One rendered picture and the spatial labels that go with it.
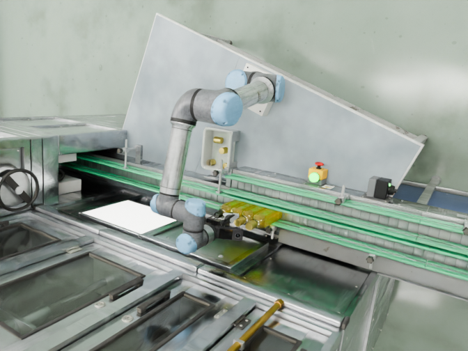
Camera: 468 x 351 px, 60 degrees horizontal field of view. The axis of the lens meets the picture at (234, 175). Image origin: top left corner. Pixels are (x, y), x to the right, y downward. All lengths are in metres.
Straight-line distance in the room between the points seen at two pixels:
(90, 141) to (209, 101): 1.19
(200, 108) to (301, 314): 0.77
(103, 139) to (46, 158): 0.38
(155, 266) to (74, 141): 0.98
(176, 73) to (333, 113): 0.93
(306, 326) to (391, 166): 0.82
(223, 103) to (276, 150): 0.72
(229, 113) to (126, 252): 0.76
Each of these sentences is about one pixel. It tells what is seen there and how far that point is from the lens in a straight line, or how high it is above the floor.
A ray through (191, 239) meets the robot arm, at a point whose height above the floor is 1.49.
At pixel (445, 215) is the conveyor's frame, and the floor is 0.87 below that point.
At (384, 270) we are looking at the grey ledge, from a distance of 1.86.
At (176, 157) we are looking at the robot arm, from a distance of 1.47.
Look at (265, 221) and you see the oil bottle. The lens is 1.77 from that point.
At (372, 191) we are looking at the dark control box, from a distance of 1.82.
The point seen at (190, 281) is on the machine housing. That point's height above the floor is 1.44.
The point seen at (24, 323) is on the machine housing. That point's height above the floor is 1.96.
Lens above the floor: 2.58
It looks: 58 degrees down
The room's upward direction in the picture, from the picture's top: 106 degrees counter-clockwise
